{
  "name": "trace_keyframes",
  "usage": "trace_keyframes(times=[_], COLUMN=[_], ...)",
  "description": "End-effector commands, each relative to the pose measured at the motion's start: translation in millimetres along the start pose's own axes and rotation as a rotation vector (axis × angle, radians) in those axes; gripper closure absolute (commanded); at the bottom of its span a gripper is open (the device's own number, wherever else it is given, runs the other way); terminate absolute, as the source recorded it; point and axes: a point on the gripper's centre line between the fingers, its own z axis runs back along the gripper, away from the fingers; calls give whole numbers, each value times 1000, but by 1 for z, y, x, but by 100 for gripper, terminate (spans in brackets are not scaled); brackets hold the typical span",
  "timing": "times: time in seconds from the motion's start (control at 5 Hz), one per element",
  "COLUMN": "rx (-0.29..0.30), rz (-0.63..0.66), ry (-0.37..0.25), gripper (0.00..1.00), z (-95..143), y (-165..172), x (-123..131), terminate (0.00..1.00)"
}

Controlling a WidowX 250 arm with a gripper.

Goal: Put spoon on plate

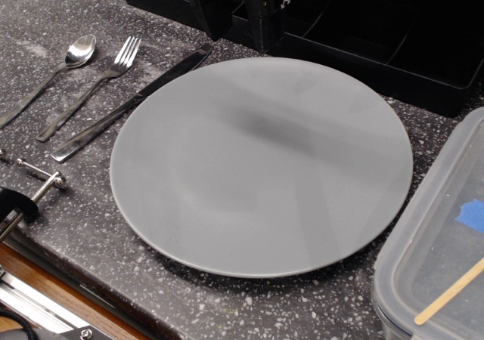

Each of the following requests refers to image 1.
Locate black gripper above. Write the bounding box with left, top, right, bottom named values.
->
left=190, top=0, right=290, bottom=52

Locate silver metal spoon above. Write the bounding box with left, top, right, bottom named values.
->
left=1, top=34, right=97, bottom=128

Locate grey round plate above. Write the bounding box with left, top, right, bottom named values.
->
left=110, top=57, right=413, bottom=278

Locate silver metal knife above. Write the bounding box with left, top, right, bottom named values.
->
left=50, top=44, right=213, bottom=163

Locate silver metal fork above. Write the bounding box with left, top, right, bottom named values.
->
left=36, top=36, right=141, bottom=142

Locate black compartment tray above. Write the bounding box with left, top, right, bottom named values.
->
left=126, top=0, right=483, bottom=116

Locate metal screw clamp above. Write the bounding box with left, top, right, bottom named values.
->
left=1, top=158, right=67, bottom=243

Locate blue tape piece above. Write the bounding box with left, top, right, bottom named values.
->
left=456, top=199, right=484, bottom=234

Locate clear plastic container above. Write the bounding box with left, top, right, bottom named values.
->
left=372, top=108, right=483, bottom=339

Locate wooden stick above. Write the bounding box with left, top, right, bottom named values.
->
left=414, top=258, right=483, bottom=326

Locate aluminium rail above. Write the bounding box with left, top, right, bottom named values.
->
left=1, top=270, right=95, bottom=339

